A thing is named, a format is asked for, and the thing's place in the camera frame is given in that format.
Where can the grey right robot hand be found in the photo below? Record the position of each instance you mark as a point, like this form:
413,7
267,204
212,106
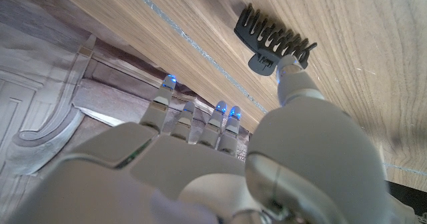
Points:
187,170

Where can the black claw hair clip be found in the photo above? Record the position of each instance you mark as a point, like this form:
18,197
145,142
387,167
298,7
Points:
257,42

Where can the printed sofa room backdrop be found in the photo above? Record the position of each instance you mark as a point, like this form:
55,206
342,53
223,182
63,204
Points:
66,84

